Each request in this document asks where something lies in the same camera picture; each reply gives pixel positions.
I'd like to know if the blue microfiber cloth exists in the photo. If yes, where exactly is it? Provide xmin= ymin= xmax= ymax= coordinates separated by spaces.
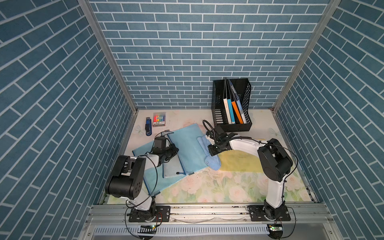
xmin=196 ymin=134 xmax=222 ymax=171

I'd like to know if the yellow mesh document bag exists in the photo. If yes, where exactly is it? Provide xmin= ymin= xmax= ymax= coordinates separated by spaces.
xmin=218 ymin=140 xmax=264 ymax=173

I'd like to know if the light blue mesh document bag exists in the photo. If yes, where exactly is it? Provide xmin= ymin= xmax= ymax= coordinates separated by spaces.
xmin=169 ymin=124 xmax=208 ymax=175

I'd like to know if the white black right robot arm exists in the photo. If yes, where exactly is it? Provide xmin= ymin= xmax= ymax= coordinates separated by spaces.
xmin=208 ymin=137 xmax=294 ymax=210

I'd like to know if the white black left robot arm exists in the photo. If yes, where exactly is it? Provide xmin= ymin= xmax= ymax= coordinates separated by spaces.
xmin=105 ymin=135 xmax=185 ymax=212

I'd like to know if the clear mesh document bag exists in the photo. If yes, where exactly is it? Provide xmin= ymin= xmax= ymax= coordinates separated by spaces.
xmin=163 ymin=154 xmax=185 ymax=179

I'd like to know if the blue document bag far left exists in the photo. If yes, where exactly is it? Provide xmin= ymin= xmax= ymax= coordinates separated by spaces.
xmin=132 ymin=141 xmax=186 ymax=196

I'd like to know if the blue stapler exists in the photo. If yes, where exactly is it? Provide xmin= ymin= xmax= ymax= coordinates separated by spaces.
xmin=145 ymin=117 xmax=152 ymax=136

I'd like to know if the colourful marker pack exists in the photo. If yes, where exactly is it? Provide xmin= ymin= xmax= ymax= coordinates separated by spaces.
xmin=152 ymin=112 xmax=166 ymax=127

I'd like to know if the teal book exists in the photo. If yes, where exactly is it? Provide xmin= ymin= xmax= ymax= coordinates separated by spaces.
xmin=227 ymin=99 xmax=236 ymax=124

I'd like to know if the orange book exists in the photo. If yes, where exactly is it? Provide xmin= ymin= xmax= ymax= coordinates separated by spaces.
xmin=232 ymin=102 xmax=244 ymax=124

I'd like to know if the blue folder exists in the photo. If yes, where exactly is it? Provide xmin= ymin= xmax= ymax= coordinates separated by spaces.
xmin=228 ymin=80 xmax=247 ymax=124

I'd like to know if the black mesh file holder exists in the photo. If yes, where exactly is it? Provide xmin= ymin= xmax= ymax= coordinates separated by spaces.
xmin=212 ymin=79 xmax=252 ymax=132

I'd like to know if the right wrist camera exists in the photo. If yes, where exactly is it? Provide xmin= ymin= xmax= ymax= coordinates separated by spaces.
xmin=206 ymin=126 xmax=237 ymax=145

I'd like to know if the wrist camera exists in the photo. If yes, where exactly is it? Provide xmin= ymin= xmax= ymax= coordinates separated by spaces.
xmin=206 ymin=126 xmax=237 ymax=145
xmin=154 ymin=136 xmax=169 ymax=149

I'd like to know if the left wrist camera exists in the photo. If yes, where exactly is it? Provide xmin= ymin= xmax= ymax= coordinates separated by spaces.
xmin=154 ymin=136 xmax=169 ymax=149

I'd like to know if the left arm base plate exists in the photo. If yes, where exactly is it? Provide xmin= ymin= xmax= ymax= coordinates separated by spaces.
xmin=128 ymin=206 xmax=171 ymax=223

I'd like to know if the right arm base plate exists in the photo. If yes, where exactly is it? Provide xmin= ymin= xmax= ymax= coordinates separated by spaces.
xmin=246 ymin=203 xmax=291 ymax=222

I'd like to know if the aluminium front rail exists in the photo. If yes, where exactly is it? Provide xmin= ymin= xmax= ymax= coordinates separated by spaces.
xmin=82 ymin=202 xmax=334 ymax=237

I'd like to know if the aluminium corner post right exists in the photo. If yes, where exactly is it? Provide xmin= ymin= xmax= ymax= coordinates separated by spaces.
xmin=271 ymin=0 xmax=343 ymax=114

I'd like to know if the aluminium corner post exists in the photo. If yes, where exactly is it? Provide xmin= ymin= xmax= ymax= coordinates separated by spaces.
xmin=77 ymin=0 xmax=139 ymax=114
xmin=271 ymin=0 xmax=343 ymax=114

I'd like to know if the aluminium corner post left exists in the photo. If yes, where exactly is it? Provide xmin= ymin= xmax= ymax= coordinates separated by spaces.
xmin=77 ymin=0 xmax=139 ymax=114

